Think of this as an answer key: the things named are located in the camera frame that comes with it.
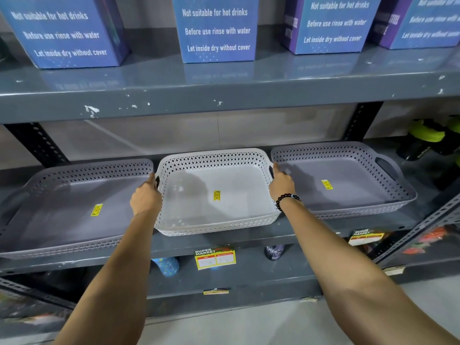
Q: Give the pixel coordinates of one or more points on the person's left hand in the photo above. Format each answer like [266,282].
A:
[145,199]

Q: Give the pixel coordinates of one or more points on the person's right hand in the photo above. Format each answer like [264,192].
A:
[282,186]

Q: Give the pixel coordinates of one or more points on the person's left thumb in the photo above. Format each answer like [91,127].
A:
[152,178]

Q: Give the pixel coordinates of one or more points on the person's right thumb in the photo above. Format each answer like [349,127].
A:
[277,169]

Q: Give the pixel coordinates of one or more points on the white perforated plastic basket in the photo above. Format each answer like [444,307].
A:
[215,190]

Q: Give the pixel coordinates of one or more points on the person's right forearm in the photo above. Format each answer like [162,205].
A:
[345,273]

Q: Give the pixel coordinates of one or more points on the person's left forearm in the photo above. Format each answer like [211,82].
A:
[107,280]

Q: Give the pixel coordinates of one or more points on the yellow sticker label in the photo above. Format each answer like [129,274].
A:
[217,195]
[326,184]
[96,210]

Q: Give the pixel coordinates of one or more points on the grey perforated plastic basket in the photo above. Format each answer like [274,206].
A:
[72,208]
[345,183]

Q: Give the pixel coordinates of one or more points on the dark purple printed bottle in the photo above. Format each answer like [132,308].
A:
[274,252]

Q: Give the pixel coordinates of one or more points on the light blue patterned bottle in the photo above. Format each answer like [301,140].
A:
[166,265]

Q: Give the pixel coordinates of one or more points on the grey metal shelf rack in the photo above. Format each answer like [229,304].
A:
[215,93]

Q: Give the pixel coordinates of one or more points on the yellow shelf price tag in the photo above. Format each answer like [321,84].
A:
[215,257]
[365,236]

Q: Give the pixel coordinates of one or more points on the small yellow shelf tag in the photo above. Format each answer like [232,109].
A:
[216,292]

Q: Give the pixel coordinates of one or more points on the black green-lid shaker bottle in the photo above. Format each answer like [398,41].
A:
[418,140]
[451,136]

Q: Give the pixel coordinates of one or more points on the blue printed bottle box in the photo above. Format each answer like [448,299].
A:
[420,21]
[61,28]
[330,25]
[215,28]

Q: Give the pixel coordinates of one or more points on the adjacent grey metal rack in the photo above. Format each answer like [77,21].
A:
[420,237]

